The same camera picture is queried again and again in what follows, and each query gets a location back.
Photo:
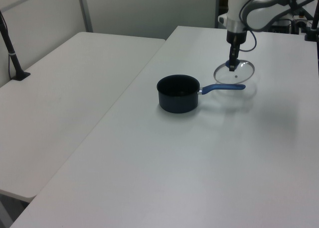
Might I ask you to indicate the grey partition frame post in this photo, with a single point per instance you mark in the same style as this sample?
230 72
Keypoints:
86 11

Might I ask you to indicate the grey background lab equipment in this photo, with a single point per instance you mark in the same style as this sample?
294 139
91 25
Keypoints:
291 24

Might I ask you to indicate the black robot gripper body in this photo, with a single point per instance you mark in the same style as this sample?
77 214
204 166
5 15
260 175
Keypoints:
236 36

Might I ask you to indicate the glass lid with blue knob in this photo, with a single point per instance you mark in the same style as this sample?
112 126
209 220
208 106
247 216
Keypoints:
243 72

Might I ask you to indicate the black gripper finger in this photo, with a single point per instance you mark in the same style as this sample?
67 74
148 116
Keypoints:
232 61
238 50

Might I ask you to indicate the white side table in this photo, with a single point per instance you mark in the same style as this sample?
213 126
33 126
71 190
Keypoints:
62 101

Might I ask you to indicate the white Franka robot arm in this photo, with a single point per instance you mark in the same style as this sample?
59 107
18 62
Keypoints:
259 14

